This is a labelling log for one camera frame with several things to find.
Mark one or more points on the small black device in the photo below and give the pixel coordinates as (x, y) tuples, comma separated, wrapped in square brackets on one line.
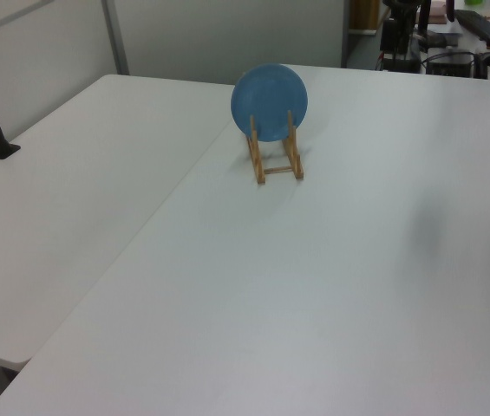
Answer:
[(487, 65)]

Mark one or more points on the brown cardboard board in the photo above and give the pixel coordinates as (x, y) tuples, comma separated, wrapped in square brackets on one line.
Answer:
[(363, 15)]

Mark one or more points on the pink box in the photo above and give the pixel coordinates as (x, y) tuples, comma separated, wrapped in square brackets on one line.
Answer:
[(439, 11)]

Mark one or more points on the dark background stand pole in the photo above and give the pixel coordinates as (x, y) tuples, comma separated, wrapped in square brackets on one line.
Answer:
[(423, 17)]

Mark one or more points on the black electronics box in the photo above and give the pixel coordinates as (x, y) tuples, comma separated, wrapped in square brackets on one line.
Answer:
[(450, 65)]

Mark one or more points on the green object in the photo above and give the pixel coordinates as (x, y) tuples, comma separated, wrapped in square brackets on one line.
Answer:
[(473, 2)]

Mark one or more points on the wooden peg plate rack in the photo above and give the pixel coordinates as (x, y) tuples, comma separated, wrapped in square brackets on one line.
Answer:
[(259, 171)]

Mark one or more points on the black computer keyboard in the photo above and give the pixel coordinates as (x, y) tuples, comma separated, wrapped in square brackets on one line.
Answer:
[(483, 26)]

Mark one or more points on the black low equipment box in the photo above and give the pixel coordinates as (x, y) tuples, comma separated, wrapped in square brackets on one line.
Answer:
[(400, 65)]

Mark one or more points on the blue round plate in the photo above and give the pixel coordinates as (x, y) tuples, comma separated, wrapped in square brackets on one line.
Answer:
[(266, 99)]

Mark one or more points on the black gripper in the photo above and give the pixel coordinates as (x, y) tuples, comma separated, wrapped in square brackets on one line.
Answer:
[(403, 13)]

